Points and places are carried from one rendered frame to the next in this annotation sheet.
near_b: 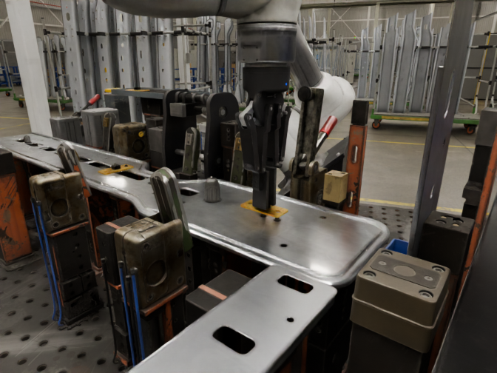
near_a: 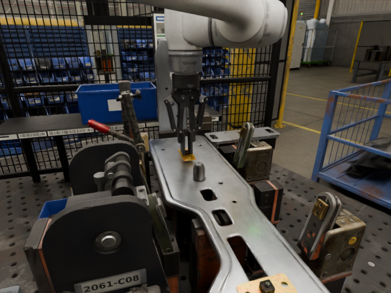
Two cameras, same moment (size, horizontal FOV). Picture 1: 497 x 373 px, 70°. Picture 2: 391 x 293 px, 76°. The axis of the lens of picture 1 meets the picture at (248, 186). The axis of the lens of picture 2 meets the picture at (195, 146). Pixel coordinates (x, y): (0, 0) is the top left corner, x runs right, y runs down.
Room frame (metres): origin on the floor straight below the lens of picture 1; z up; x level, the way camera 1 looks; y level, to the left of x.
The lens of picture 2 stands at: (1.15, 0.40, 1.34)
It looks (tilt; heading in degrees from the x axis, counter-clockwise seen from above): 23 degrees down; 216
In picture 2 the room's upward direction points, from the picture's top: straight up
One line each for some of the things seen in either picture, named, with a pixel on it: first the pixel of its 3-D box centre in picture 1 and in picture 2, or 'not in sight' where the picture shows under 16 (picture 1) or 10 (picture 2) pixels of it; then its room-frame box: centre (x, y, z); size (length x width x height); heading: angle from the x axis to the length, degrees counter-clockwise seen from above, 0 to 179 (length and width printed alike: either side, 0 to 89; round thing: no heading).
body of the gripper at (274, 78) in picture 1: (265, 95); (185, 89); (0.59, -0.03, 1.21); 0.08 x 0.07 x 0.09; 142
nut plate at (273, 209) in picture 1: (263, 206); (186, 153); (0.59, -0.03, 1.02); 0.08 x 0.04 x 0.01; 52
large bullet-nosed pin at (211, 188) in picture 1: (212, 192); (199, 172); (0.67, 0.07, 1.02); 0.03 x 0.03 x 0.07
